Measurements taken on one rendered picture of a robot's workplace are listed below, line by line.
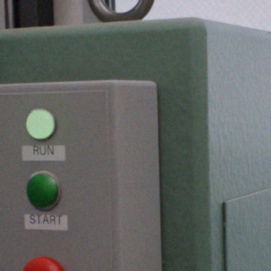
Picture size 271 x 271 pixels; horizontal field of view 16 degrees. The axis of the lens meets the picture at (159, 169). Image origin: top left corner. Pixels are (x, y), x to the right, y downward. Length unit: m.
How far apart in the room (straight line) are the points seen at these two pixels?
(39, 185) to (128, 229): 0.06
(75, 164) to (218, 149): 0.10
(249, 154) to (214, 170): 0.07
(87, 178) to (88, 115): 0.04
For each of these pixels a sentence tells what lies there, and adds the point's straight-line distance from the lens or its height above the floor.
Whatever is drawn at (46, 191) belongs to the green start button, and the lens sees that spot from 0.57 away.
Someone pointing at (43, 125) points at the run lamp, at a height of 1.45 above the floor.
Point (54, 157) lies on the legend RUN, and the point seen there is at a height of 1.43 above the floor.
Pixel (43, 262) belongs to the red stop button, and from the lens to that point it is 0.57.
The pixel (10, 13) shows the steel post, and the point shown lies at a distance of 2.23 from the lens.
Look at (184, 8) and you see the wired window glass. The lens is 2.18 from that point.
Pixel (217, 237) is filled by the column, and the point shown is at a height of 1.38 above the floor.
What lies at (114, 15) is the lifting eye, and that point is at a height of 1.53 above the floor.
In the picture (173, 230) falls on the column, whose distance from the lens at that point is 0.61.
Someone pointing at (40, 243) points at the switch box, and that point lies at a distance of 0.58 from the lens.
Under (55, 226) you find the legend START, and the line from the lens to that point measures 0.57.
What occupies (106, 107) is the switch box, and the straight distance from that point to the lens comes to 0.55.
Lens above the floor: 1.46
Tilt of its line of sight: 4 degrees down
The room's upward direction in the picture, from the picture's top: 2 degrees counter-clockwise
